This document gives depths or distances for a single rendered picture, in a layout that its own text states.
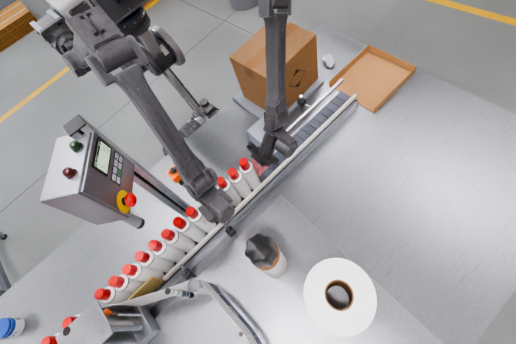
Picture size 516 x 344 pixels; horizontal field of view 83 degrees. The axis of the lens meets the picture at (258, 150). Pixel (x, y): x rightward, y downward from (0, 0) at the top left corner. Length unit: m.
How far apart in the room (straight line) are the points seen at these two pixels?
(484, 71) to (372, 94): 1.55
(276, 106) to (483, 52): 2.31
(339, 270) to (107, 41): 0.84
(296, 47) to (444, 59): 1.83
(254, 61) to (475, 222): 1.01
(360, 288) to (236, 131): 0.86
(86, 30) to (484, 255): 1.31
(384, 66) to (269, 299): 1.16
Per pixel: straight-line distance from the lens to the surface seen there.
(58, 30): 1.19
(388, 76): 1.56
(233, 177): 1.03
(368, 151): 1.31
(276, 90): 0.97
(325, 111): 1.36
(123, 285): 1.12
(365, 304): 0.95
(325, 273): 0.95
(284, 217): 1.15
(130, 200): 0.83
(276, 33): 0.95
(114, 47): 0.72
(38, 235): 3.00
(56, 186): 0.78
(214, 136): 1.45
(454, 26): 3.23
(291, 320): 1.10
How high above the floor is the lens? 1.97
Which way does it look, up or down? 58 degrees down
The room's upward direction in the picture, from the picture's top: 22 degrees counter-clockwise
